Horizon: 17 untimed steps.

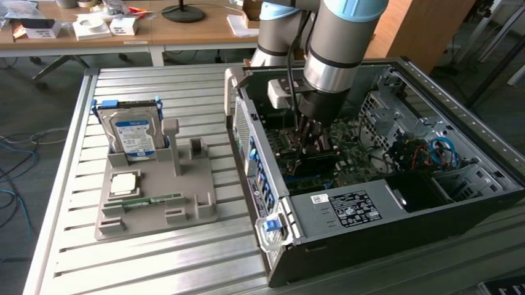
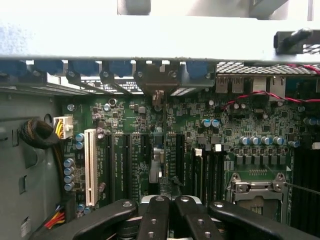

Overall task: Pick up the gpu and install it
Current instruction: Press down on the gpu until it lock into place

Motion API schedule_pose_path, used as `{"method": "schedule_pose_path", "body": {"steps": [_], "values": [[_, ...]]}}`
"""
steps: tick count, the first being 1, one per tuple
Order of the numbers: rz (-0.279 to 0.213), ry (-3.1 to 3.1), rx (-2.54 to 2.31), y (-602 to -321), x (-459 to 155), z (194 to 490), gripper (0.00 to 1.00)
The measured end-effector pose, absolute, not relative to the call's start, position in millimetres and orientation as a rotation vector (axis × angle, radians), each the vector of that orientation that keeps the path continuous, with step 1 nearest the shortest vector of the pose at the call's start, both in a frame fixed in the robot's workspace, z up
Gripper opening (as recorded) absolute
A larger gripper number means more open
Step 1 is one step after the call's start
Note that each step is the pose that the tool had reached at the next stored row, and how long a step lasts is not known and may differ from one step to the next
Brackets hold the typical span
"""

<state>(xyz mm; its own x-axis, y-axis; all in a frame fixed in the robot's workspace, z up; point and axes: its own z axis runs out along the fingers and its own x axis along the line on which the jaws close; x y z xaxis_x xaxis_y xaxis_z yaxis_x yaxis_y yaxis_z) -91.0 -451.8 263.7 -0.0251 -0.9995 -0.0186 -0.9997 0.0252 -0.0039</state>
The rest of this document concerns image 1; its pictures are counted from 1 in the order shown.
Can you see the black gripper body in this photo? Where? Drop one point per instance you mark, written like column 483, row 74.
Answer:
column 319, row 106

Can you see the black graphics card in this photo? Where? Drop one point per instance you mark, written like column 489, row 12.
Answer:
column 319, row 163

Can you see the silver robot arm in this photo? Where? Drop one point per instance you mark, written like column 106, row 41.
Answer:
column 335, row 46

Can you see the green motherboard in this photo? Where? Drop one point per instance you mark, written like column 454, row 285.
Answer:
column 356, row 161

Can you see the grey power supply unit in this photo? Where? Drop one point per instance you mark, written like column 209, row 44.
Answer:
column 348, row 206

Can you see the black plastic shroud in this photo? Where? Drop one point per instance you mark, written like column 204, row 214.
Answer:
column 418, row 190

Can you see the blue case latch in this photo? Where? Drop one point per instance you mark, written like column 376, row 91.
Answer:
column 271, row 225

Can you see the white paper booklet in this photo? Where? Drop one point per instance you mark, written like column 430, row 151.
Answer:
column 239, row 26

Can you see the brown cardboard box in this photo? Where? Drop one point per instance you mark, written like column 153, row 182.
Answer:
column 251, row 9

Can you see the wooden cabinet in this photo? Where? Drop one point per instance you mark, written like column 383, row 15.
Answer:
column 430, row 30

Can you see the grey parts rack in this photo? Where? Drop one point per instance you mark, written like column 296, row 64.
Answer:
column 163, row 184

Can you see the silver disk bay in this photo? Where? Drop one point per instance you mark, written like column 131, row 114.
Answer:
column 467, row 184

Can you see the black open PC case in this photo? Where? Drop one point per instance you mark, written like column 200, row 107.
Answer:
column 410, row 239

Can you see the wooden desk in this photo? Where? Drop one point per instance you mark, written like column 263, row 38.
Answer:
column 61, row 43
column 184, row 33

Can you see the hard disk with blue carrier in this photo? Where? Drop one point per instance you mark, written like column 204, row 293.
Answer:
column 131, row 132

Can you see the green RAM stick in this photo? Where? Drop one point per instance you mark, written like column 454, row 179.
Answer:
column 143, row 201

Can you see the black round lamp base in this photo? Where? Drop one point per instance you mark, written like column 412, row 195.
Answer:
column 181, row 13

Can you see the silver CPU chip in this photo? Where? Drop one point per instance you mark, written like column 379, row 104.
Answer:
column 123, row 184

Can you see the orange packet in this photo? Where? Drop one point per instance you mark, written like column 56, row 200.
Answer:
column 139, row 11

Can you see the white labelled cardboard box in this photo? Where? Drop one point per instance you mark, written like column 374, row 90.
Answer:
column 123, row 26

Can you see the white box with tape roll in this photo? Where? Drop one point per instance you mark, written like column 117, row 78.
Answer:
column 92, row 27

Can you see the black keyboard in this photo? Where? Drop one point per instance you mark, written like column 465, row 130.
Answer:
column 503, row 287

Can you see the grey cup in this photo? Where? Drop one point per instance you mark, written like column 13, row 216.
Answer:
column 65, row 3

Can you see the black and white box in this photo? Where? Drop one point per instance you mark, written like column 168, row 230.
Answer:
column 40, row 27

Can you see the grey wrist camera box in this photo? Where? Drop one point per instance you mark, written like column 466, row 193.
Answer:
column 280, row 93

